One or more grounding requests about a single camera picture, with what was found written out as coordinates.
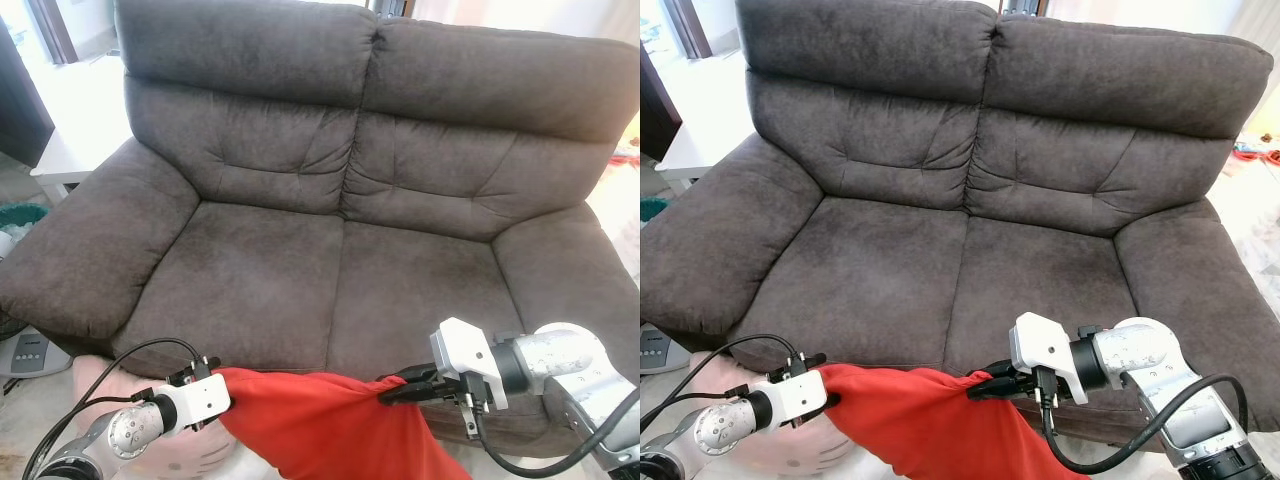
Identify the red pillow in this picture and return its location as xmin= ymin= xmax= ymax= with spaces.
xmin=215 ymin=367 xmax=473 ymax=480
xmin=818 ymin=362 xmax=1091 ymax=480

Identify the brown two-seat sofa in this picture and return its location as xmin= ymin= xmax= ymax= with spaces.
xmin=640 ymin=0 xmax=1280 ymax=446
xmin=0 ymin=0 xmax=641 ymax=459

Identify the black standing fan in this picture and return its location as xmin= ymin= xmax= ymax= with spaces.
xmin=0 ymin=310 xmax=73 ymax=381
xmin=640 ymin=320 xmax=673 ymax=376

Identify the dark door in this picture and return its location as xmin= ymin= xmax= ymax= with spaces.
xmin=0 ymin=20 xmax=56 ymax=168
xmin=640 ymin=45 xmax=683 ymax=163

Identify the white low table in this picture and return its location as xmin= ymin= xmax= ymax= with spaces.
xmin=655 ymin=60 xmax=761 ymax=193
xmin=30 ymin=55 xmax=141 ymax=204

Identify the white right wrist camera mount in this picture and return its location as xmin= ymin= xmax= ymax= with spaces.
xmin=430 ymin=318 xmax=507 ymax=411
xmin=1008 ymin=312 xmax=1091 ymax=406

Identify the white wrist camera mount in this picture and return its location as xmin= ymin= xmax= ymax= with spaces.
xmin=430 ymin=318 xmax=507 ymax=411
xmin=155 ymin=372 xmax=232 ymax=433
xmin=1008 ymin=312 xmax=1091 ymax=406
xmin=765 ymin=370 xmax=831 ymax=429

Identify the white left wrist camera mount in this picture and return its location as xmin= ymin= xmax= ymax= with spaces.
xmin=155 ymin=372 xmax=232 ymax=433
xmin=765 ymin=370 xmax=831 ymax=429

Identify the brown window frame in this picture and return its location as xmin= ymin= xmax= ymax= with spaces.
xmin=660 ymin=0 xmax=713 ymax=61
xmin=25 ymin=0 xmax=81 ymax=66

